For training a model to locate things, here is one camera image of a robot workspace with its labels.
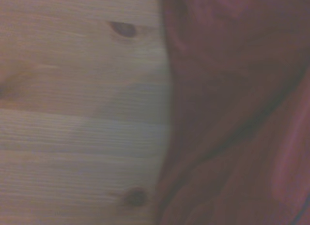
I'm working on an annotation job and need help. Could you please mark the dark red fabric shorts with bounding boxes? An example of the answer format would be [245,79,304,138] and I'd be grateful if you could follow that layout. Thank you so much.
[155,0,310,225]

